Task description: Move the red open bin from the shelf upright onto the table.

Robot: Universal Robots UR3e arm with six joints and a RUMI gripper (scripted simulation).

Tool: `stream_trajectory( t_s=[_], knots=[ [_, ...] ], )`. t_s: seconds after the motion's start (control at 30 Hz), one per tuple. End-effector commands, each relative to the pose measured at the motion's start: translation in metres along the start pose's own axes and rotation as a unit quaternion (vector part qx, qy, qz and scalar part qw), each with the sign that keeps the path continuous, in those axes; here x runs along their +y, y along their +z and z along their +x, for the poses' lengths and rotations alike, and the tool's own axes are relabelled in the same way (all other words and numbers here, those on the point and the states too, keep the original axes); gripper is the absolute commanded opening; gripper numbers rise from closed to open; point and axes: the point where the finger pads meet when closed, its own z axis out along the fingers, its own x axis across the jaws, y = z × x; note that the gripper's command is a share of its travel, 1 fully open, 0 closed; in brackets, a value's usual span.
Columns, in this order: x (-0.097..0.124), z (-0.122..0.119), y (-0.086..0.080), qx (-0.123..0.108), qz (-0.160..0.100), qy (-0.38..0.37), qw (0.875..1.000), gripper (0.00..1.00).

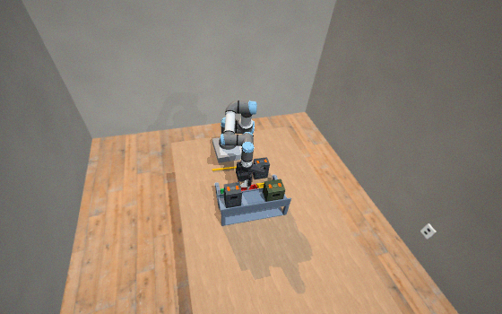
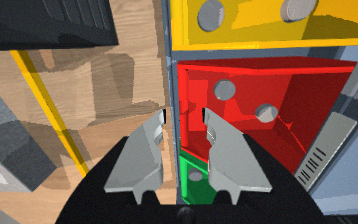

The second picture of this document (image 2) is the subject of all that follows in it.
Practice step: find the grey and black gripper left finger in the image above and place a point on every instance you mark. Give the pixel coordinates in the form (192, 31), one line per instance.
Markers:
(119, 179)

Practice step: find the red bin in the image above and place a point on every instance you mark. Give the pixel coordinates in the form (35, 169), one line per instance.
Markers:
(303, 100)

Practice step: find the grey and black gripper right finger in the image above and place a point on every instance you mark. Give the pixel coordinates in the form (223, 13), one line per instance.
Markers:
(253, 177)

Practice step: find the yellow open bin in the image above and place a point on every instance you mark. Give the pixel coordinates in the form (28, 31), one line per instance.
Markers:
(256, 24)

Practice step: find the green open bin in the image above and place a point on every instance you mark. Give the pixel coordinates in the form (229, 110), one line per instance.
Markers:
(194, 192)

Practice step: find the yellow bar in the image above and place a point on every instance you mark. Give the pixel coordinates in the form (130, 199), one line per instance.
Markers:
(33, 79)

